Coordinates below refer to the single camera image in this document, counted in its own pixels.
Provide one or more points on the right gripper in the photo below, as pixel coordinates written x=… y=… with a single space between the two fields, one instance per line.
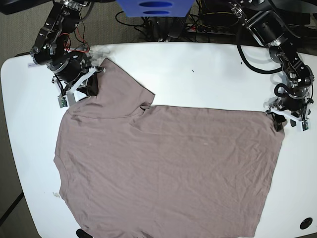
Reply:
x=79 y=75

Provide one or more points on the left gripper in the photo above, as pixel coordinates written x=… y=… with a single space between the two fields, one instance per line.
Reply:
x=287 y=108

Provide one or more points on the mauve T-shirt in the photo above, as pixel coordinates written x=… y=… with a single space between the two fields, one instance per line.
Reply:
x=129 y=169

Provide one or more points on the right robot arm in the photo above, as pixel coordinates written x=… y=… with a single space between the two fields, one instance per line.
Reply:
x=52 y=46

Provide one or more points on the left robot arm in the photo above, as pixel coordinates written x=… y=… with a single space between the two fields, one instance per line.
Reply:
x=295 y=95

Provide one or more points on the small table sticker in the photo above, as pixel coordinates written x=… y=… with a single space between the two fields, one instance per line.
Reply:
x=32 y=65

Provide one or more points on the blue plastic bin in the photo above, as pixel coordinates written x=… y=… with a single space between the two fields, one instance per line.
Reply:
x=153 y=8

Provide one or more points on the black table grommet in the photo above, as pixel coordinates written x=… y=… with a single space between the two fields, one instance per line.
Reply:
x=306 y=223

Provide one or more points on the white crumb scrap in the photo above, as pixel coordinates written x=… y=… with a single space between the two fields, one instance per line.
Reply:
x=56 y=194

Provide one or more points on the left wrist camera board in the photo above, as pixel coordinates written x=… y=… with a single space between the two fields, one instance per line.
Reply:
x=303 y=125

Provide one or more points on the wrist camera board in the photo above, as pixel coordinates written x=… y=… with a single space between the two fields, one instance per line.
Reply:
x=303 y=125
x=66 y=100

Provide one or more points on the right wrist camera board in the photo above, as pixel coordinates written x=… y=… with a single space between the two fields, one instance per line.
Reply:
x=66 y=100

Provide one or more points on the power strip with red switch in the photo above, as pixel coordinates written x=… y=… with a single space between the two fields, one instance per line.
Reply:
x=209 y=30

